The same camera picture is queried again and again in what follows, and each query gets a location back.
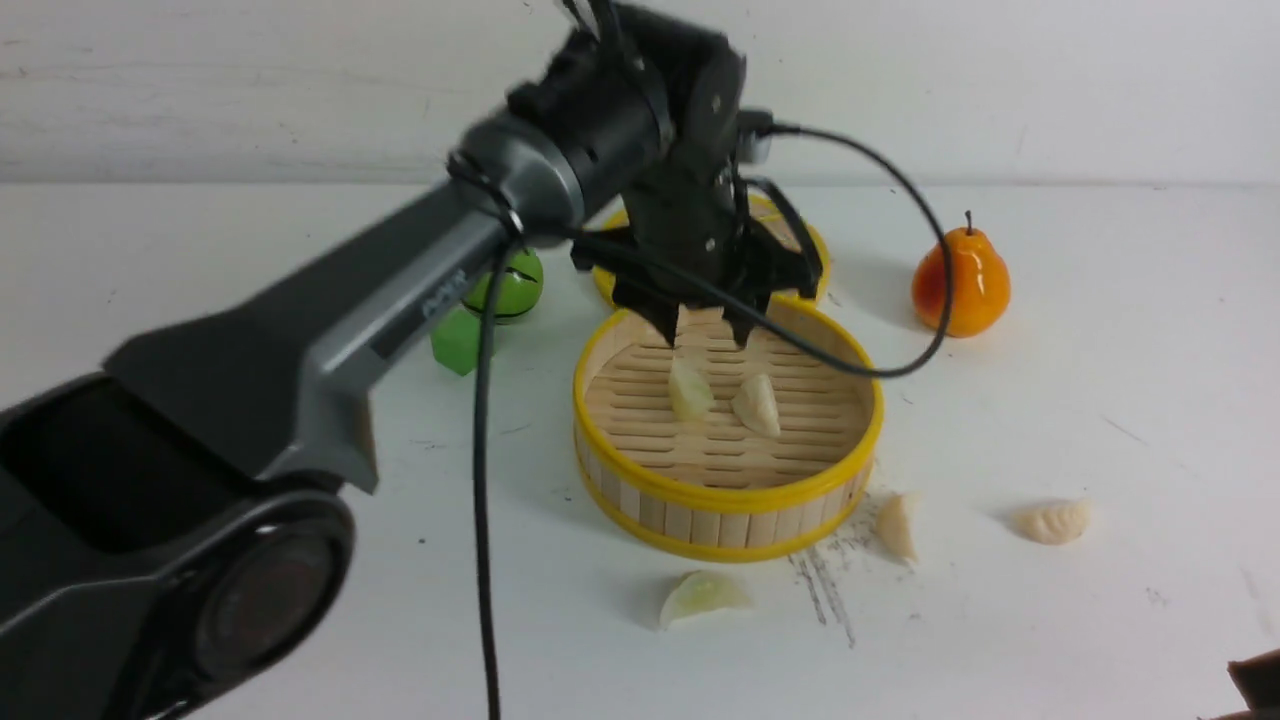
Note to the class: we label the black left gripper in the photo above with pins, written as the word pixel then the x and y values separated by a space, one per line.
pixel 742 235

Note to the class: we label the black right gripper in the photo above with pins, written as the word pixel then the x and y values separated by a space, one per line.
pixel 1257 681

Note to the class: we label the pale green dumpling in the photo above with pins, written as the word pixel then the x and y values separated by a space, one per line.
pixel 690 393
pixel 700 593

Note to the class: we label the cream dumpling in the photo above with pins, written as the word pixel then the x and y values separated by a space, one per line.
pixel 894 526
pixel 1054 524
pixel 756 407

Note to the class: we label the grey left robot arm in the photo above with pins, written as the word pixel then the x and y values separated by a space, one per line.
pixel 172 524

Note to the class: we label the bamboo steamer tray yellow rim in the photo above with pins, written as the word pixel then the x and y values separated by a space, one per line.
pixel 713 490

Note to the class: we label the green striped watermelon ball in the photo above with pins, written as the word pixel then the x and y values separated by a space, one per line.
pixel 520 289

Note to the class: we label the green foam cube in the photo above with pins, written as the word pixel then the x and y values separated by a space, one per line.
pixel 455 342

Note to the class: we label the orange yellow toy pear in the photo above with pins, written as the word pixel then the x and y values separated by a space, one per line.
pixel 982 283

